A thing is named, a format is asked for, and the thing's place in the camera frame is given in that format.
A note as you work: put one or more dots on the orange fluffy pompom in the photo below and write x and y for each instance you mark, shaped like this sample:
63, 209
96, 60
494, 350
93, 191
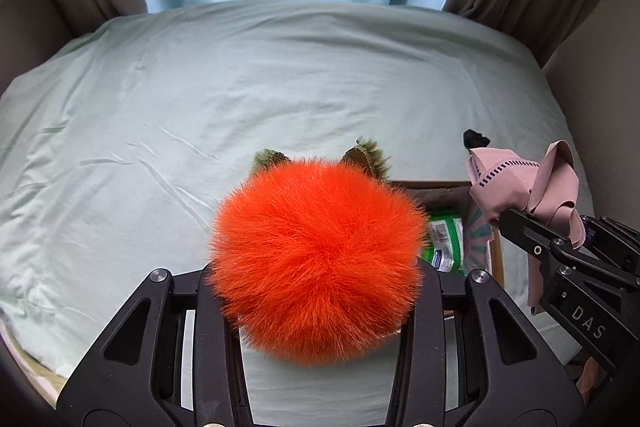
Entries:
320, 257

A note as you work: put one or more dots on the green white packet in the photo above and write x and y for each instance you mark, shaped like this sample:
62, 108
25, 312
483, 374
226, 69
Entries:
446, 244

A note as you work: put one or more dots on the pale green bed sheet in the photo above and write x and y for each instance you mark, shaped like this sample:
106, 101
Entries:
200, 107

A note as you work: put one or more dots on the dusty pink cloth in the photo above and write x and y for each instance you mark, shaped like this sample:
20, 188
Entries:
505, 182

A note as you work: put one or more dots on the black scrunchie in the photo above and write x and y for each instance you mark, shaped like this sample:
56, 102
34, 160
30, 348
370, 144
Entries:
476, 139

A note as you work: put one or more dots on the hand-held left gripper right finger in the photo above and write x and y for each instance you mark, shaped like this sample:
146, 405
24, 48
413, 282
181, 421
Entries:
425, 357

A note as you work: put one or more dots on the beige bed frame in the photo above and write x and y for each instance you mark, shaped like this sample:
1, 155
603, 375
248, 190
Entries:
25, 22

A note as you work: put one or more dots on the pale yellow bedding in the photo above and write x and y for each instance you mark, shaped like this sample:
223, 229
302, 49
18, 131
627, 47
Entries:
42, 379

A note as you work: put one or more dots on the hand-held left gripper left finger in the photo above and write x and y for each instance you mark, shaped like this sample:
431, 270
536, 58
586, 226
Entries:
215, 357

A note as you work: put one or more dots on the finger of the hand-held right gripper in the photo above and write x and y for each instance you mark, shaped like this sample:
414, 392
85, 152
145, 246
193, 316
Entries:
617, 244
530, 234

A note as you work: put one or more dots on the cardboard box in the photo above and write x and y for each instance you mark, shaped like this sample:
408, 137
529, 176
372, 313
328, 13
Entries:
450, 197

